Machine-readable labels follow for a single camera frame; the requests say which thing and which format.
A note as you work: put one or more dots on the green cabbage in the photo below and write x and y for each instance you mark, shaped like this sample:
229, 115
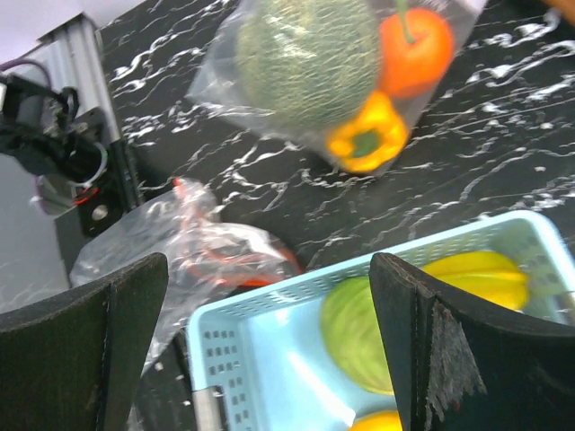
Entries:
350, 331

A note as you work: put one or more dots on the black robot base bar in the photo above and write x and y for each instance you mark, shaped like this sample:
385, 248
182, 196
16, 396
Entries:
43, 131

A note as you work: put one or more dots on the aluminium frame rail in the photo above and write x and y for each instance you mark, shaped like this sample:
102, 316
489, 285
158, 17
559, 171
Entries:
41, 234

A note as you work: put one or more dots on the netted green melon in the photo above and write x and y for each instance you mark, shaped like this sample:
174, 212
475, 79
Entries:
308, 65

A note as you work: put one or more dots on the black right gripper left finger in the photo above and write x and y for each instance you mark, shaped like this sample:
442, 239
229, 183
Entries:
73, 361

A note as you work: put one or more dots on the orange yellow mango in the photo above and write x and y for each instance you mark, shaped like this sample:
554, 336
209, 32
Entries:
387, 420

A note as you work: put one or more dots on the orange yellow bell pepper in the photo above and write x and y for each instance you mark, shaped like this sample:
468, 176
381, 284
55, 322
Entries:
372, 138

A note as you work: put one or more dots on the light blue plastic basket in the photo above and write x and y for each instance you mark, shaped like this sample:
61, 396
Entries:
258, 362

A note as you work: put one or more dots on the orange fruit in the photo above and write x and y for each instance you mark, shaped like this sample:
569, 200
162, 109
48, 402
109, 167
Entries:
410, 69

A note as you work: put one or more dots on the yellow starfruit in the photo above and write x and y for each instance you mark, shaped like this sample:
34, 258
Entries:
486, 274

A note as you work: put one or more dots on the clear orange-zip bag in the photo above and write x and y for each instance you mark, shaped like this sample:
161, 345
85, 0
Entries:
216, 85
207, 258

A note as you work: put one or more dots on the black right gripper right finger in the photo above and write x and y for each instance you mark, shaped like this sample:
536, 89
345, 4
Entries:
458, 362

